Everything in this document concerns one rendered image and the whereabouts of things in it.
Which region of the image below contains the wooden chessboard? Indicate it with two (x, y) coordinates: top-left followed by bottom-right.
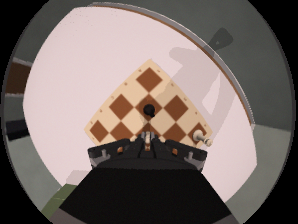
(83, 59), (213, 149)

